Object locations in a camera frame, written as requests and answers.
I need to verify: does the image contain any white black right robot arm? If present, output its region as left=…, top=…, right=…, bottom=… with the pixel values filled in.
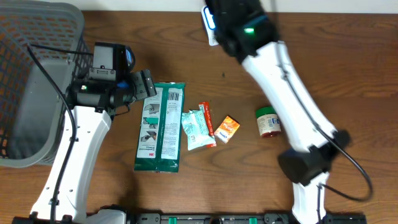
left=205, top=0, right=350, bottom=223

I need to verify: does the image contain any green white 3M package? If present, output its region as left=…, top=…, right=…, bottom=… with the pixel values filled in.
left=134, top=83, right=185, bottom=173

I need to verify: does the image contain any green lid cream jar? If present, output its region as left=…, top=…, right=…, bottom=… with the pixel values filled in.
left=256, top=106, right=281, bottom=138

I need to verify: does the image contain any grey plastic mesh basket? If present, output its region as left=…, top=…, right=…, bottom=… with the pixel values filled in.
left=1, top=1, right=93, bottom=168

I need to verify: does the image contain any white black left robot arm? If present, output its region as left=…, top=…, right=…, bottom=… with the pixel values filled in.
left=12, top=42, right=157, bottom=224

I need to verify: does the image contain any red snack stick packet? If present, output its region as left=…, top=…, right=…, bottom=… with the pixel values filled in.
left=199, top=101, right=215, bottom=140

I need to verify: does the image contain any black mounting rail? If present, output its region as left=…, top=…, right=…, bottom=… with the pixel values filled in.
left=127, top=213, right=367, bottom=224

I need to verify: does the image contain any white cube barcode scanner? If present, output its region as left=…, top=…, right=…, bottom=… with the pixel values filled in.
left=201, top=6, right=218, bottom=46

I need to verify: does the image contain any white teal wipes packet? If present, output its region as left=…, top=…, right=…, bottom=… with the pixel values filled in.
left=182, top=110, right=216, bottom=151

